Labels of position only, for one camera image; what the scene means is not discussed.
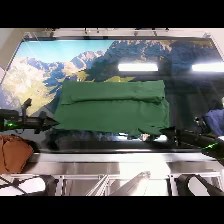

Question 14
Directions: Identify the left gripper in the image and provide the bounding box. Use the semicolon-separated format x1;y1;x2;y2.
33;110;51;135

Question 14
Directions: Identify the green T-shirt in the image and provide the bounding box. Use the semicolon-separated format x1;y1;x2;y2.
53;79;171;137

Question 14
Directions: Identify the brown garment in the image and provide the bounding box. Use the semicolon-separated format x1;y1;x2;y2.
0;133;35;175

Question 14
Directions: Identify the blue garment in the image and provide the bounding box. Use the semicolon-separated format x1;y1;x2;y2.
203;108;224;137

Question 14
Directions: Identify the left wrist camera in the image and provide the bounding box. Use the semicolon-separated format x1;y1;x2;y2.
20;97;34;118

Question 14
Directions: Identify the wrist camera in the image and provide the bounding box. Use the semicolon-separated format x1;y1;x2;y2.
20;97;34;118
194;115;206;130

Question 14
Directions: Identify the silver frame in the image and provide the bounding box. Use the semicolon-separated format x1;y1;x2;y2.
0;27;224;197

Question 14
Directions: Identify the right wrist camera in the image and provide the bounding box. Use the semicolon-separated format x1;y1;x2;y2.
194;115;206;130

